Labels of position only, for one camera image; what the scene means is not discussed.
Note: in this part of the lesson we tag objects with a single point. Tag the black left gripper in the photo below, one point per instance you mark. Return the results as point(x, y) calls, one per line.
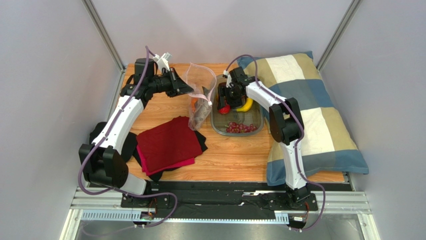
point(177, 86)

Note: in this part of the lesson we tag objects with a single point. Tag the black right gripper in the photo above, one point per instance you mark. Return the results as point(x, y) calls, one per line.
point(227, 99)

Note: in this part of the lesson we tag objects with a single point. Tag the clear zip top bag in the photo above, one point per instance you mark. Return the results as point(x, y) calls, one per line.
point(203, 81)

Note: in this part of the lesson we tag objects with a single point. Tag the grey toy fish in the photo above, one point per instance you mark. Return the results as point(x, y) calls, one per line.
point(205, 102)

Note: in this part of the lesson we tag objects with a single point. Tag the yellow banana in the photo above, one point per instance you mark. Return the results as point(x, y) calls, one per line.
point(247, 106)

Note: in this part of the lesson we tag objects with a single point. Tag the red grape bunch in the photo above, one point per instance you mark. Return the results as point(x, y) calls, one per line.
point(240, 128)

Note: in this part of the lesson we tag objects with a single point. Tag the red strawberry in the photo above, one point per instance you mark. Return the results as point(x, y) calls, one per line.
point(224, 110)

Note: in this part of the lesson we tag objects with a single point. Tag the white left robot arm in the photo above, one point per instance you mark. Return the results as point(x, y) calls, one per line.
point(101, 160)

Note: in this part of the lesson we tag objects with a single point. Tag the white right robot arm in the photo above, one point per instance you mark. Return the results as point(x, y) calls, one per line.
point(285, 123)

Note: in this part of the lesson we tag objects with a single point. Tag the clear plastic food tray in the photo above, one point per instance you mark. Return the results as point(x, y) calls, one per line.
point(218, 121)

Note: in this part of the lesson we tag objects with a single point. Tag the dark red folded cloth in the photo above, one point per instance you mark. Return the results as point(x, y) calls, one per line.
point(169, 143)

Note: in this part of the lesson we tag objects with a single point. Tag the plaid pillow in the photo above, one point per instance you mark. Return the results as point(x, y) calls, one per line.
point(327, 144)

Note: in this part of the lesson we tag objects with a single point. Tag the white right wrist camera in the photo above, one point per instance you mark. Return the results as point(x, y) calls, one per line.
point(228, 77)

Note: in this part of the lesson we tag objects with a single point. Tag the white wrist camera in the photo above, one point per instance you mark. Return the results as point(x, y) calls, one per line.
point(163, 62)
point(228, 77)

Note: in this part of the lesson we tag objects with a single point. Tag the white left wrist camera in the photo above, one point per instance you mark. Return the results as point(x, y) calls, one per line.
point(163, 62)

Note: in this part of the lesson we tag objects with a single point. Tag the left aluminium corner post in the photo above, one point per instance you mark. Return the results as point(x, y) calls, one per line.
point(97, 20)

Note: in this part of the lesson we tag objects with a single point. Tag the aluminium corner post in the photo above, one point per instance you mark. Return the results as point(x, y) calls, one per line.
point(338, 33)
point(97, 20)

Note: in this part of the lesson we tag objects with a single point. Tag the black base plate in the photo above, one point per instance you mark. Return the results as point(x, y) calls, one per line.
point(219, 200)

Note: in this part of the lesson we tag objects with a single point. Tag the right aluminium corner post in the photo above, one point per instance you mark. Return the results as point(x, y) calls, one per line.
point(338, 33)

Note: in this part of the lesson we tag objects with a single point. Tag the aluminium frame rail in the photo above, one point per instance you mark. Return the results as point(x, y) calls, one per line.
point(344, 215)

